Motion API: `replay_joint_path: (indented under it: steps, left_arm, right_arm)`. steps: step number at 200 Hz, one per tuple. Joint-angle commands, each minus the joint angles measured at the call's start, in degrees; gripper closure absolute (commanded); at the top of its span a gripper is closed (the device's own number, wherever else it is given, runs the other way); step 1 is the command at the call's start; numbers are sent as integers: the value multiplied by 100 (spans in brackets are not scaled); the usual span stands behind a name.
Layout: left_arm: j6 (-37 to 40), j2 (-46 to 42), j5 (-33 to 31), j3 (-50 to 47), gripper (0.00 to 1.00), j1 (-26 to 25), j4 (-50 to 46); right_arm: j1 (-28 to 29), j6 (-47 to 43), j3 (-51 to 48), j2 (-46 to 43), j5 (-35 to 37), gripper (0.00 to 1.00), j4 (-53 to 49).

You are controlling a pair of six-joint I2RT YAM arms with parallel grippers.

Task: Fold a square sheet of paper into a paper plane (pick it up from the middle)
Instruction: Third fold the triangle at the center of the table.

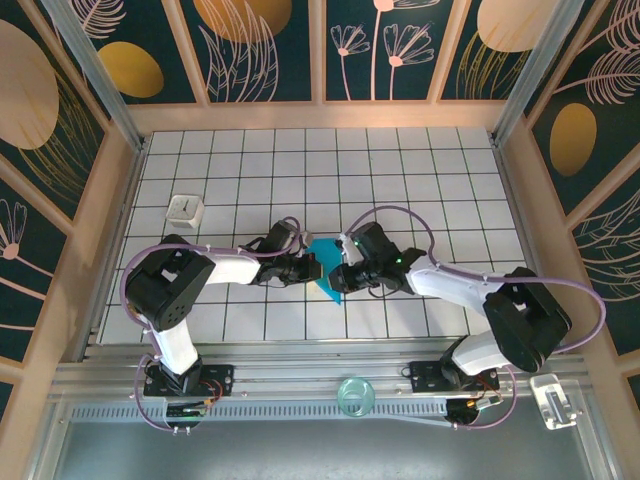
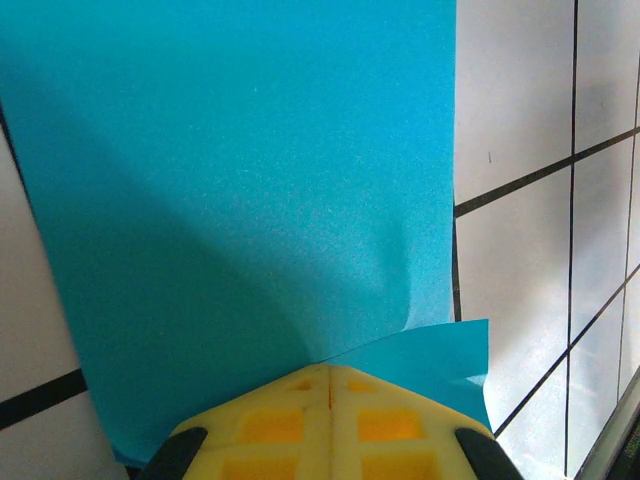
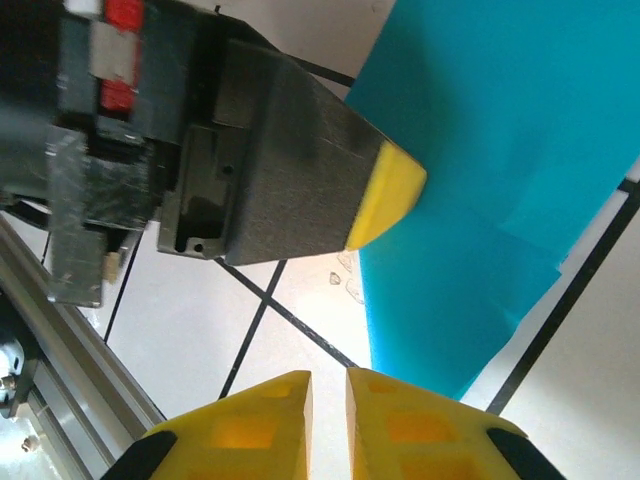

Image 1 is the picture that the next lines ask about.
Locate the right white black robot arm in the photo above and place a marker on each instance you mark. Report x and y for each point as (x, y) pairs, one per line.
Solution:
(450, 287)

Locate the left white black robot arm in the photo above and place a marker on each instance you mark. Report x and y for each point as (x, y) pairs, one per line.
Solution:
(232, 267)

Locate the white square clock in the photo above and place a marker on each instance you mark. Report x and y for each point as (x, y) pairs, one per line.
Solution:
(185, 211)

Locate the grey metal sheet panel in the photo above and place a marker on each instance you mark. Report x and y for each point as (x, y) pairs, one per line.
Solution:
(320, 450)

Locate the clear green glass cup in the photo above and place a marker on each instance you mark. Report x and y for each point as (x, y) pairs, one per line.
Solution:
(356, 397)

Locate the clear acrylic block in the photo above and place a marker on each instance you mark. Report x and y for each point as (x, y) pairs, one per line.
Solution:
(555, 402)

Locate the long aluminium base rail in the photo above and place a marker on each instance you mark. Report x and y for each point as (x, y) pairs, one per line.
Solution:
(310, 360)

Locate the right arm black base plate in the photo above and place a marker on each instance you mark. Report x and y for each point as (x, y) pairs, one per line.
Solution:
(425, 377)

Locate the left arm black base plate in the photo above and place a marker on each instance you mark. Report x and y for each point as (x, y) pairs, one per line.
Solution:
(222, 380)

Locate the aluminium table side rail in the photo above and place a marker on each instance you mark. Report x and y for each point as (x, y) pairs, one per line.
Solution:
(516, 200)
(119, 220)

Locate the aluminium frame post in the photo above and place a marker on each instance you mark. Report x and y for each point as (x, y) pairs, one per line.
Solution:
(95, 75)
(531, 75)

